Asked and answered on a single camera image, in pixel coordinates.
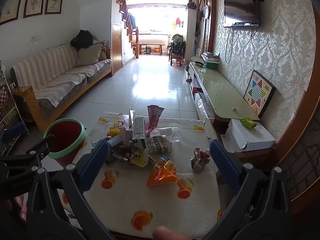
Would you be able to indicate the white cardboard box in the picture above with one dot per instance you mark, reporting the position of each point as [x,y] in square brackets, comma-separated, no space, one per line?
[247,137]

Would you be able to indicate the stack of papers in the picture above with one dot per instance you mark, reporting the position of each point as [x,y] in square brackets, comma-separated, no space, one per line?
[210,56]

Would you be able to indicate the white tube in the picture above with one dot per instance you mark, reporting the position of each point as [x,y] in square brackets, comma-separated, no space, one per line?
[116,141]

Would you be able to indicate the pink snack wrapper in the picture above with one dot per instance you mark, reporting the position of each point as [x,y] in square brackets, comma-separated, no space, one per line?
[155,115]

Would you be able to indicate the white bowl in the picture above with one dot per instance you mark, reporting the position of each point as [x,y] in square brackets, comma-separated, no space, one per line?
[197,62]

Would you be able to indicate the wooden sofa with striped cover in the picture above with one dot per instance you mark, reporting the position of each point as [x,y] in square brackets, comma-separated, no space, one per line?
[57,80]

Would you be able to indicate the clear plastic bottle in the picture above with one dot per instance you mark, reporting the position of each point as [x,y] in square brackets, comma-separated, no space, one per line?
[175,132]

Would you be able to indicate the black and yellow wrapper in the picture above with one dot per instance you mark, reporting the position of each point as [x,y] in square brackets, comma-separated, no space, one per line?
[130,156]

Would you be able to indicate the dark helmet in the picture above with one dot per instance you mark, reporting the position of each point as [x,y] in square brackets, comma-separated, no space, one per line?
[191,5]

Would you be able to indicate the wooden chair with clothes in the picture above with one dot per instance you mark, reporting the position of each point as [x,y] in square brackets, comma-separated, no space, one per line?
[178,50]

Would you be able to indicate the star checkers board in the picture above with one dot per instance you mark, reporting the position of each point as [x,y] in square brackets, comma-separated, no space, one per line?
[258,93]

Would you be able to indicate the paper ball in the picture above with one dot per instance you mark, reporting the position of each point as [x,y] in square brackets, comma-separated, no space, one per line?
[200,160]

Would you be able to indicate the green packet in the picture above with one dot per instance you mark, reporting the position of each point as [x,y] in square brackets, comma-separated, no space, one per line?
[247,122]

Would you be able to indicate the white snack packet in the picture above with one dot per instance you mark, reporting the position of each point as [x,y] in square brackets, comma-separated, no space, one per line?
[123,121]

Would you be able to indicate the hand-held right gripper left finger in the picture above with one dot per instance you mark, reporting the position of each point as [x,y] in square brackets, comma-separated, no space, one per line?
[96,162]

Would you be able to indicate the wall-mounted television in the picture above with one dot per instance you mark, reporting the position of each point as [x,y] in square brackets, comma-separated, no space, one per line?
[241,6]

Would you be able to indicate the red bin with green rim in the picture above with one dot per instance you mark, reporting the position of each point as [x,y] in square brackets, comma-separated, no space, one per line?
[63,136]

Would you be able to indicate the small white box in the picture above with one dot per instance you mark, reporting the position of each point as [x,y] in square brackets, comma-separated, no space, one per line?
[126,136]

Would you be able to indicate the green box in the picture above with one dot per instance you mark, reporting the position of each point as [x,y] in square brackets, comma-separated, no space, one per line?
[212,65]

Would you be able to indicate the black and white milk carton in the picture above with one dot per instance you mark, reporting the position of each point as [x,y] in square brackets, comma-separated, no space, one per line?
[160,145]

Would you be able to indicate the orange snack bag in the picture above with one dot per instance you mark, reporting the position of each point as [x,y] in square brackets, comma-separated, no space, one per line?
[161,172]

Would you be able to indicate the fruit print tablecloth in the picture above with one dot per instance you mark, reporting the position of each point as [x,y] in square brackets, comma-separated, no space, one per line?
[140,200]

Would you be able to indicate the black bag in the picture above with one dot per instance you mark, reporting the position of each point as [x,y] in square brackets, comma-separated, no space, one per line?
[81,40]

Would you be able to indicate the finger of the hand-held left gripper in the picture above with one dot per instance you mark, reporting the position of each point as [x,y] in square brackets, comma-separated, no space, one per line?
[41,146]
[15,133]

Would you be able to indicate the person's left hand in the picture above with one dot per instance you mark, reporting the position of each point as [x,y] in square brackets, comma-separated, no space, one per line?
[20,206]

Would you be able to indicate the wall socket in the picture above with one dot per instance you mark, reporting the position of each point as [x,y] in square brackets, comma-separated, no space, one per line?
[33,39]

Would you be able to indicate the person's right hand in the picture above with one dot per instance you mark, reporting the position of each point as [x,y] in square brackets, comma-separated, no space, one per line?
[170,233]

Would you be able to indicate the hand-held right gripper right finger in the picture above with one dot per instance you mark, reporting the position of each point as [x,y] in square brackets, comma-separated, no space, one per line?
[225,165]

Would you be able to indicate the wooden cabinet door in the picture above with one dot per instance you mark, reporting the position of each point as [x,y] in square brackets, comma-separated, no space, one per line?
[117,50]

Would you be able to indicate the patterned cushion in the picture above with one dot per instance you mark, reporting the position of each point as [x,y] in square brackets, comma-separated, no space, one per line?
[103,51]

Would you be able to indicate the long glass-top cabinet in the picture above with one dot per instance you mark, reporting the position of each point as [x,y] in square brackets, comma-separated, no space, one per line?
[220,90]

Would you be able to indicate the beige cushion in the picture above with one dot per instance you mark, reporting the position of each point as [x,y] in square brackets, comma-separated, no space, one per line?
[88,55]

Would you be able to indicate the wall clock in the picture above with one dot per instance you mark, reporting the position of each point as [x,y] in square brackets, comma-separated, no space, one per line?
[206,12]

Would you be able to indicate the wooden bench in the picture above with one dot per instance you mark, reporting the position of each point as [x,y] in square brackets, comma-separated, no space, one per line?
[152,47]

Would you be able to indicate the silver carton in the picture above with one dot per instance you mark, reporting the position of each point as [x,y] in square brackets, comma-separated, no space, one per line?
[138,127]

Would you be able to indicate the blue and white carton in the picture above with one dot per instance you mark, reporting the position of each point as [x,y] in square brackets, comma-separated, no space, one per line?
[140,143]

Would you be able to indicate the wooden staircase railing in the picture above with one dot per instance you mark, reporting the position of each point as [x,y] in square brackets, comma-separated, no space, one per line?
[125,12]

